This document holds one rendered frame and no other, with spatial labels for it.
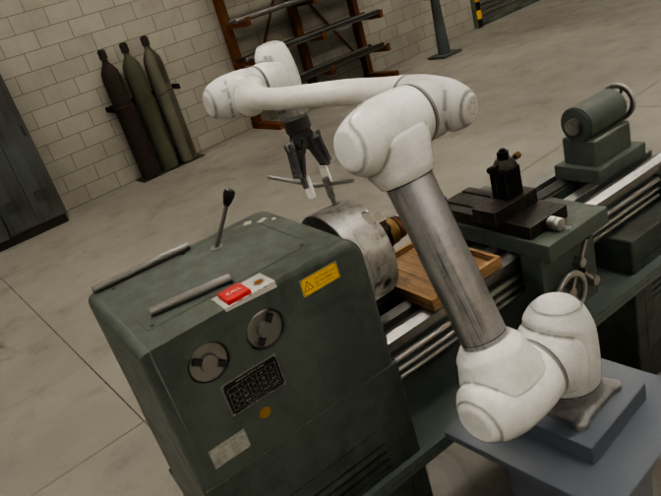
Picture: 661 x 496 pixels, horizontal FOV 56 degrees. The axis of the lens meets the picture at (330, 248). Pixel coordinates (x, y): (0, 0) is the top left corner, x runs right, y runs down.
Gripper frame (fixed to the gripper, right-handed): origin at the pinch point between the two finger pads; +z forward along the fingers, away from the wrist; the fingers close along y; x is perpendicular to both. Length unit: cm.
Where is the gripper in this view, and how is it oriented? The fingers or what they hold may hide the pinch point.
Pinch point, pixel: (318, 184)
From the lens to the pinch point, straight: 183.9
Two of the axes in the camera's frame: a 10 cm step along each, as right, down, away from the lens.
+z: 3.2, 8.9, 3.1
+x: 7.2, -0.2, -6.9
